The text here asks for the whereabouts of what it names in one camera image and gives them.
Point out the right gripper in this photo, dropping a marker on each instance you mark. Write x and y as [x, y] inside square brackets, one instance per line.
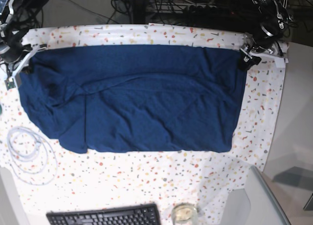
[13, 60]

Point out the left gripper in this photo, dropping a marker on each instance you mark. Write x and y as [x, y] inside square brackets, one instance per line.
[252, 51]

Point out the dark blue t-shirt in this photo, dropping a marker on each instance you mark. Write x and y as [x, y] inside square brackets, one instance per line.
[122, 98]

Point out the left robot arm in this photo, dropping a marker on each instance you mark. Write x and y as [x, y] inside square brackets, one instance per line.
[276, 19]

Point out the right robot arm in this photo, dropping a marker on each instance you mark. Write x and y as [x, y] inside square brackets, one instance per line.
[17, 17]

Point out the grey monitor edge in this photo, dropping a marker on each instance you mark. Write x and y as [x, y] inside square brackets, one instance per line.
[264, 207]

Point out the clear glass jar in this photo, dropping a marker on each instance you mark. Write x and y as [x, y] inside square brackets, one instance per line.
[184, 214]

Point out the black computer keyboard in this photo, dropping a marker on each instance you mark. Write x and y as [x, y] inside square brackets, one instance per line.
[146, 214]

